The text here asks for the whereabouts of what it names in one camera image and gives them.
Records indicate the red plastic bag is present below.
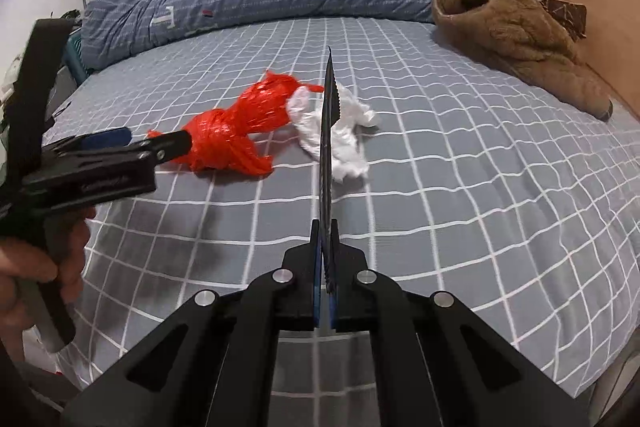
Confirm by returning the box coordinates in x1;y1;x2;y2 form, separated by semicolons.
147;69;326;178

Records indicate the person's left hand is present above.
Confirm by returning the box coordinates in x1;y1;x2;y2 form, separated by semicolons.
0;207;96;333

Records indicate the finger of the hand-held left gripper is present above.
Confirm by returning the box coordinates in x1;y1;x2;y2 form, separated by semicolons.
131;129;194;168
42;127;134;156

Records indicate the brown fleece garment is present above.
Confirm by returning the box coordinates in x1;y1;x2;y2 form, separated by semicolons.
431;0;615;122

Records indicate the white crumpled plastic bag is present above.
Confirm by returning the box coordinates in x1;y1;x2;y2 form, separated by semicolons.
285;82;381;182

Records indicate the black printed packet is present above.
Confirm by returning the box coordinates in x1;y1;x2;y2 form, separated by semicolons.
317;47;343;333

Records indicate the dark patterned cloth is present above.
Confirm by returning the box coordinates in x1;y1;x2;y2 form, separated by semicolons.
527;0;588;40

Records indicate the blue plastic crate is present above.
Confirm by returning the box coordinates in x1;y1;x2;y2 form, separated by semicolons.
65;32;91;82

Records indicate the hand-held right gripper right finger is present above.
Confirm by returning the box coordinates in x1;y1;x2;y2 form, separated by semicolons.
329;219;593;427

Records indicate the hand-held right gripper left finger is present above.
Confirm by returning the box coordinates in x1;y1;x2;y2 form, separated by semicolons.
62;219;323;427

